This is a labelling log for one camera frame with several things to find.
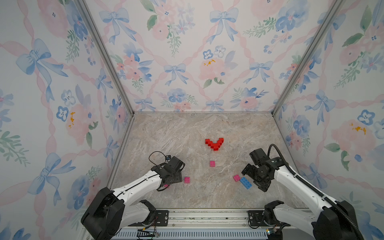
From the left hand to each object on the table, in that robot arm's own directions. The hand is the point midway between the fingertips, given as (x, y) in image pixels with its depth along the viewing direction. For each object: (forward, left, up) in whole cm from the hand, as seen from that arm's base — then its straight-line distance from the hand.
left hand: (176, 176), depth 86 cm
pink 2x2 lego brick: (+8, -22, -1) cm, 23 cm away
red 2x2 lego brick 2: (+24, -19, 0) cm, 31 cm away
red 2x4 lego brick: (+20, -24, +1) cm, 32 cm away
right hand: (-2, -41, +4) cm, 41 cm away
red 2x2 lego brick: (+26, -29, 0) cm, 39 cm away
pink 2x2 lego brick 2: (-2, -6, 0) cm, 7 cm away
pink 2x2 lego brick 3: (-9, +3, +10) cm, 13 cm away
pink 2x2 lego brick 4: (-1, -35, 0) cm, 35 cm away
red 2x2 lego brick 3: (+21, -21, 0) cm, 30 cm away
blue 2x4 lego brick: (-4, -39, 0) cm, 40 cm away
